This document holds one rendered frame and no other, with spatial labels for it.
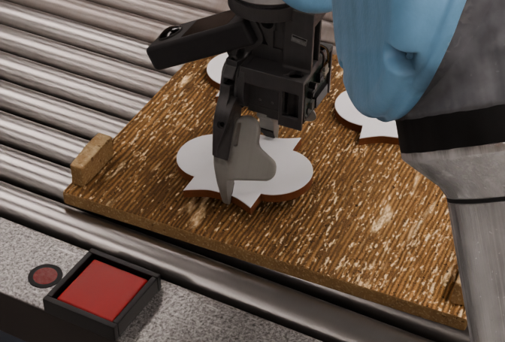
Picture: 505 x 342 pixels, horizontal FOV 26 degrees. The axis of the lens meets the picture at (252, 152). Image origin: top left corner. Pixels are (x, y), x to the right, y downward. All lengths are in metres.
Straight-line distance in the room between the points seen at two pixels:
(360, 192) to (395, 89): 0.68
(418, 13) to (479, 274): 0.11
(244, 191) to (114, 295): 0.16
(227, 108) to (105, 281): 0.19
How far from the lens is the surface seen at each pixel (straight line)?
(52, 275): 1.03
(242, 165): 1.01
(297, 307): 0.98
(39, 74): 1.30
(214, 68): 1.24
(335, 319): 0.98
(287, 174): 1.06
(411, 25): 0.39
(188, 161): 1.09
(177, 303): 0.99
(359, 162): 1.12
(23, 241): 1.07
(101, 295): 0.99
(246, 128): 1.00
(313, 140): 1.15
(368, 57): 0.42
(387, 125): 1.16
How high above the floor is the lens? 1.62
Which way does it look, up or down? 37 degrees down
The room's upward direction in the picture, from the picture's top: straight up
